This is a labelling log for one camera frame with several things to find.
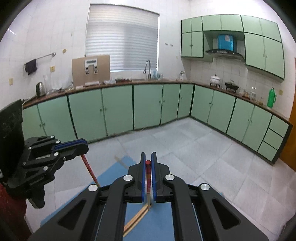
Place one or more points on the red striped bamboo chopstick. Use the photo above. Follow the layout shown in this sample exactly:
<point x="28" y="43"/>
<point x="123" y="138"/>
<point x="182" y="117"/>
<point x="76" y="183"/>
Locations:
<point x="89" y="169"/>

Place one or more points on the plain bamboo chopstick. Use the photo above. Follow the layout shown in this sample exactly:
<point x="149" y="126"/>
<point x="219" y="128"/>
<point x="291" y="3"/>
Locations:
<point x="135" y="223"/>

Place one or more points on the green thermos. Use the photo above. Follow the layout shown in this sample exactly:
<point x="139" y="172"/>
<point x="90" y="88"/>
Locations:
<point x="271" y="98"/>

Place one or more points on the green upper kitchen cabinets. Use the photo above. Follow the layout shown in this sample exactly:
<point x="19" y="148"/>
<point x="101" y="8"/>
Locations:
<point x="254" y="41"/>

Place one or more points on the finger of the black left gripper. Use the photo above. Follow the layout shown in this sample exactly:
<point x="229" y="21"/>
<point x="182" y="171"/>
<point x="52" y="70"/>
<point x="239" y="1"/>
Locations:
<point x="69" y="143"/>
<point x="70" y="151"/>

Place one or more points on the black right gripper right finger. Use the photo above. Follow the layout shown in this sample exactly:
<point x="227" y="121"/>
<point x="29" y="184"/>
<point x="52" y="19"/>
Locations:
<point x="199" y="212"/>

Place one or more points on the green lower kitchen cabinets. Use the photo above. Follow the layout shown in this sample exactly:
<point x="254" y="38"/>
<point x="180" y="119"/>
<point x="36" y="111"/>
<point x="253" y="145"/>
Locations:
<point x="106" y="111"/>

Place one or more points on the bamboo chopstick in holder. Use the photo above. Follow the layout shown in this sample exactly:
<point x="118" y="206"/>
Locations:
<point x="120" y="162"/>

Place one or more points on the black wok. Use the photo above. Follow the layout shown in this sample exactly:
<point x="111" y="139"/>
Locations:
<point x="231" y="86"/>

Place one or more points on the black range hood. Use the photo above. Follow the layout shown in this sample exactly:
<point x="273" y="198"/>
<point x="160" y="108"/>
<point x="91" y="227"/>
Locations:
<point x="225" y="46"/>

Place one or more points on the steel electric kettle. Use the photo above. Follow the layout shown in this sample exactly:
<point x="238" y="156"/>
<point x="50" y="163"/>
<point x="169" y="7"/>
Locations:
<point x="40" y="90"/>

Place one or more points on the red patterned bamboo chopstick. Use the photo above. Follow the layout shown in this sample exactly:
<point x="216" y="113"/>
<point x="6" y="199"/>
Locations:
<point x="148" y="179"/>

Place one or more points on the brown cardboard board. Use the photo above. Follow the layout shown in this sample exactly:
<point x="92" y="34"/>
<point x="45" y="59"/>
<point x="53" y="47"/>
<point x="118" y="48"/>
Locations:
<point x="90" y="69"/>

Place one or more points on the chrome kitchen faucet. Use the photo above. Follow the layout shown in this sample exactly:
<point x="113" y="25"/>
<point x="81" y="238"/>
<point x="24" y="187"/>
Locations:
<point x="147" y="69"/>

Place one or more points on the green kitchen cabinets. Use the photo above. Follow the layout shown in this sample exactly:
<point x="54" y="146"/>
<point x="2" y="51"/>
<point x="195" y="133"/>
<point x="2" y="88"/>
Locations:
<point x="106" y="111"/>
<point x="254" y="41"/>

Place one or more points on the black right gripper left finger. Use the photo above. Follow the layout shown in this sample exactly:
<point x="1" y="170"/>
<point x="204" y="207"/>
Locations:
<point x="97" y="213"/>

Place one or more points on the white cooking pot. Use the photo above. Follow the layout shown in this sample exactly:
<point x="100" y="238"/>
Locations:
<point x="215" y="81"/>

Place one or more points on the dark hanging towel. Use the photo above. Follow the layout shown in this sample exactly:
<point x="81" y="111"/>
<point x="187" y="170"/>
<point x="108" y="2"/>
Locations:
<point x="31" y="67"/>

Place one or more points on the white window blind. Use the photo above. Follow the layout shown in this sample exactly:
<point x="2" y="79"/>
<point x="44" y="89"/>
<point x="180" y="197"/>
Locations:
<point x="129" y="36"/>

